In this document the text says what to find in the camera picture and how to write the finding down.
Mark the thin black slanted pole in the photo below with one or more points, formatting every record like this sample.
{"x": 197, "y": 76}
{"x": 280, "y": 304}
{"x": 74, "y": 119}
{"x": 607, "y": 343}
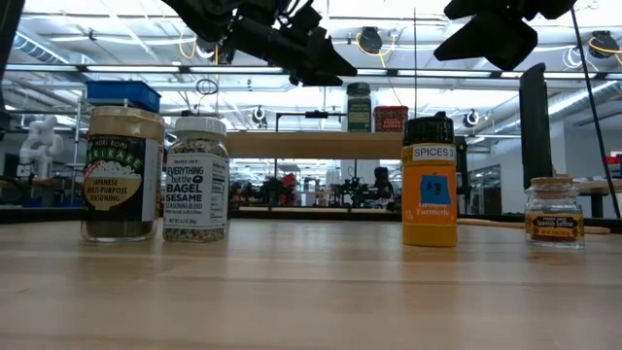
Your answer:
{"x": 603, "y": 146}

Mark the orange turmeric bottle black cap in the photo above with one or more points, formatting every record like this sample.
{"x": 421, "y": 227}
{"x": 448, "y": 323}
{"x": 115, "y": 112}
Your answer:
{"x": 429, "y": 204}

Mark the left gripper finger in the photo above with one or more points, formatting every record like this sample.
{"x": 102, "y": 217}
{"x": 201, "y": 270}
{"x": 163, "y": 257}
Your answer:
{"x": 316, "y": 80}
{"x": 325, "y": 58}

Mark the bagel sesame jar white lid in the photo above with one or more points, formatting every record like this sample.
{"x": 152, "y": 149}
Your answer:
{"x": 196, "y": 194}

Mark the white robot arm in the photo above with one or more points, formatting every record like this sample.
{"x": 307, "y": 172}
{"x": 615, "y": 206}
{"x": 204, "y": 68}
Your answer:
{"x": 41, "y": 146}

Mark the thin black vertical rod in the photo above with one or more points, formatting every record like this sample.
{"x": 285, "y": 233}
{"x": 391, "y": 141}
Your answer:
{"x": 415, "y": 48}

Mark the black upright post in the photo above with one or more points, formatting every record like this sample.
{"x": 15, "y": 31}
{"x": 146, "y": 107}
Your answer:
{"x": 534, "y": 126}

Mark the furikake seasoning jar tan lid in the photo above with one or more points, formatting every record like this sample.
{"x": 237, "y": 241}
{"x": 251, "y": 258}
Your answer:
{"x": 121, "y": 185}

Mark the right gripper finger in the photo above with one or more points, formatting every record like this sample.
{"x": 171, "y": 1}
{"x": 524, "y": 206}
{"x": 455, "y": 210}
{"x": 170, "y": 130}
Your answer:
{"x": 495, "y": 41}

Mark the black equipment cabinet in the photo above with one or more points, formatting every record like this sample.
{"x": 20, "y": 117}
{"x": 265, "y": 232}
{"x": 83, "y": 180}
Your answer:
{"x": 462, "y": 170}

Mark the wooden background table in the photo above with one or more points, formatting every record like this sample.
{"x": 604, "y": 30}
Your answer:
{"x": 600, "y": 187}

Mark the small black ceiling reel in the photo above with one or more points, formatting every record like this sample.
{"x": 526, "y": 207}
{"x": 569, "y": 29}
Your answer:
{"x": 253, "y": 115}
{"x": 467, "y": 120}

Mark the small saffron jar cork lid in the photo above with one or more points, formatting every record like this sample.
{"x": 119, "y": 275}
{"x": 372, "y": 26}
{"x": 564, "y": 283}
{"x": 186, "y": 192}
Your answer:
{"x": 554, "y": 219}

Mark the blue storage bin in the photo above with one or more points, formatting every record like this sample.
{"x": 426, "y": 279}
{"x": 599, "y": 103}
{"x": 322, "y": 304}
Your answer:
{"x": 121, "y": 94}

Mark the red smoked paprika tin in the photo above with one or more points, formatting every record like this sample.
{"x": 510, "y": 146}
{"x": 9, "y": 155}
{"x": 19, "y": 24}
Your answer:
{"x": 391, "y": 120}

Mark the wooden shelf black metal frame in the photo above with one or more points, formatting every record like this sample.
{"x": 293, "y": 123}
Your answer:
{"x": 316, "y": 145}

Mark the oregano jar green lid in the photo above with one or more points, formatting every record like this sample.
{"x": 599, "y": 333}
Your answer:
{"x": 359, "y": 112}

